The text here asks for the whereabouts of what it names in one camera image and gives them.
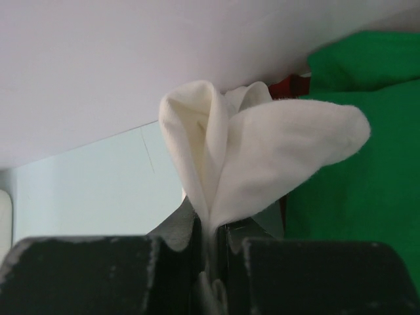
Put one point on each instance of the white plastic bin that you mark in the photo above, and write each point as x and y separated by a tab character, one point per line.
6	223

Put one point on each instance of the green folded t-shirt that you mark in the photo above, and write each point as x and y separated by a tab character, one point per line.
373	195

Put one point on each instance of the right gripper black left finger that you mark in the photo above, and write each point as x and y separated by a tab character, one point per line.
150	274

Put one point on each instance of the white t-shirt with robot print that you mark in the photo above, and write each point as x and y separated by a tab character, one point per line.
237	153

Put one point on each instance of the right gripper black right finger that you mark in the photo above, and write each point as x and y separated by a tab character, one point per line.
264	275

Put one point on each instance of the red folded t-shirt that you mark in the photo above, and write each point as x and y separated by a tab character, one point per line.
293	86

